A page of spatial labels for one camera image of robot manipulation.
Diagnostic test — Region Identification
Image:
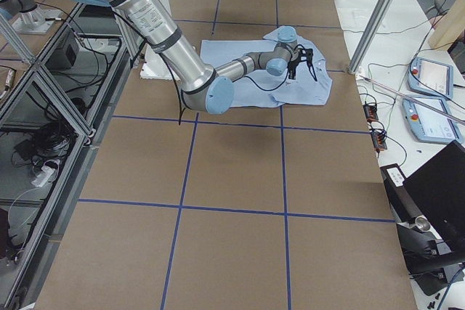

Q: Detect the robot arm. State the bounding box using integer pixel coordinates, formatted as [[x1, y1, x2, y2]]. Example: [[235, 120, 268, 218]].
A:
[[74, 0, 315, 114], [1, 0, 37, 20]]

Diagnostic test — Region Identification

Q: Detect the upper teach pendant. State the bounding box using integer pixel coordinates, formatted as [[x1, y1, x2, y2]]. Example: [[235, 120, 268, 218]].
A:
[[407, 57, 453, 99]]

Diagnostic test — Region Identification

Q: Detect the teach pendant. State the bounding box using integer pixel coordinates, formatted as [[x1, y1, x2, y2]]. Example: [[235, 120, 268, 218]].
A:
[[402, 96, 464, 144], [407, 57, 453, 99]]

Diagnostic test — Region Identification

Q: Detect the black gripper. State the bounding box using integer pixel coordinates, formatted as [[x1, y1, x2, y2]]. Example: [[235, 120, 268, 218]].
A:
[[287, 45, 318, 82]]

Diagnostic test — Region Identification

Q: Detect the white power strip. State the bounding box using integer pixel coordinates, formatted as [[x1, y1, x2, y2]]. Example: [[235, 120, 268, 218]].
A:
[[31, 165, 55, 187]]

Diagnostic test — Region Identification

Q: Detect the light blue t-shirt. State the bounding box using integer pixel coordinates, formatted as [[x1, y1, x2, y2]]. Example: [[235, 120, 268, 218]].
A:
[[201, 29, 332, 107]]

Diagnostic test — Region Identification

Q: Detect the orange terminal board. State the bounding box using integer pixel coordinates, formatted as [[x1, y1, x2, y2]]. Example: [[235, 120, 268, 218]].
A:
[[363, 104, 379, 122]]

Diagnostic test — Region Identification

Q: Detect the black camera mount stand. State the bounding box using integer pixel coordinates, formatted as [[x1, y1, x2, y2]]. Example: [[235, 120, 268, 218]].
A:
[[380, 164, 464, 295]]

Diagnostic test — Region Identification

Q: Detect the aluminium frame rack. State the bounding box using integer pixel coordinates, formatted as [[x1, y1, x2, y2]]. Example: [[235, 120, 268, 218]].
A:
[[1, 4, 143, 309]]

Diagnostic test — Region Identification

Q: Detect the aluminium frame post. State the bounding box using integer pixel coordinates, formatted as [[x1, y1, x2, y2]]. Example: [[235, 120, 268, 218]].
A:
[[348, 0, 393, 74]]

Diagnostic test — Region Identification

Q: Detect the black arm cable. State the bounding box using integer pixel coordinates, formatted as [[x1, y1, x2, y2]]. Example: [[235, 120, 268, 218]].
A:
[[112, 8, 291, 126]]

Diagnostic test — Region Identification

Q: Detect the lower teach pendant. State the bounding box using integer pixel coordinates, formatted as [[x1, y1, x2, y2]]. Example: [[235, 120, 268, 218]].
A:
[[402, 96, 464, 144]]

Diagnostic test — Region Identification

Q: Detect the silver metal rod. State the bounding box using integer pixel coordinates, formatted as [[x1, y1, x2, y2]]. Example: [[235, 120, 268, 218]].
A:
[[355, 74, 465, 126]]

